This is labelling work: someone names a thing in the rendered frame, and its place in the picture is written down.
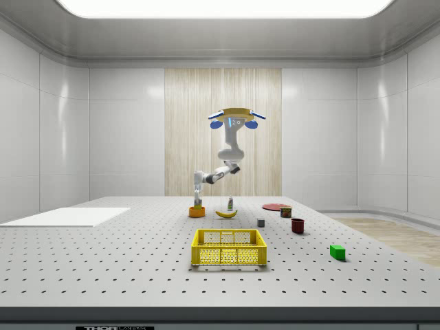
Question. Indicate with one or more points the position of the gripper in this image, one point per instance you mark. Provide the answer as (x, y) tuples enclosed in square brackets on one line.
[(197, 194)]

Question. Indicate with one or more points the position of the white yellow box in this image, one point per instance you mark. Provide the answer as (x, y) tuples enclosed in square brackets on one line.
[(198, 205)]

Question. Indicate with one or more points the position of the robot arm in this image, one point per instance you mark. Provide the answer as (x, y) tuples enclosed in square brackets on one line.
[(231, 137)]

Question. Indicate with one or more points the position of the yellow bowl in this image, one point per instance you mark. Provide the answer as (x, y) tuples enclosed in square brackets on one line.
[(197, 212)]

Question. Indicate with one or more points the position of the small white bottle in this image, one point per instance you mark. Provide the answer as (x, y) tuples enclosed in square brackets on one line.
[(230, 204)]

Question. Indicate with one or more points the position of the banana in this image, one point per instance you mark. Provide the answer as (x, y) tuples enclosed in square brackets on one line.
[(226, 214)]

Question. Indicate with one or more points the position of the yellow basket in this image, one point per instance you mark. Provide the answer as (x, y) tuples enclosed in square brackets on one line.
[(229, 248)]

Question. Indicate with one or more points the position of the grey cube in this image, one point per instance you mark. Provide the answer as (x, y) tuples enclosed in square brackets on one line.
[(261, 222)]

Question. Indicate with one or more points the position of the red plate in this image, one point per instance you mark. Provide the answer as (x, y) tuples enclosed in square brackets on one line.
[(272, 207)]

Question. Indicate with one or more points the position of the flat-sided can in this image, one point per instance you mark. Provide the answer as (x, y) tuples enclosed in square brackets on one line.
[(285, 211)]

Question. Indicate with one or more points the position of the drone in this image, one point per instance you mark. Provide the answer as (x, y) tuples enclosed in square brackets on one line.
[(236, 112)]

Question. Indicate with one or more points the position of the red mug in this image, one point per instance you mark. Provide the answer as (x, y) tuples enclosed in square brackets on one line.
[(297, 225)]

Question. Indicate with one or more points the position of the white board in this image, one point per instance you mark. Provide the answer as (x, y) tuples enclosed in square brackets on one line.
[(65, 216)]

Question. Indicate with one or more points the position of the green block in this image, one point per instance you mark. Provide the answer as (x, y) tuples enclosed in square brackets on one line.
[(337, 252)]

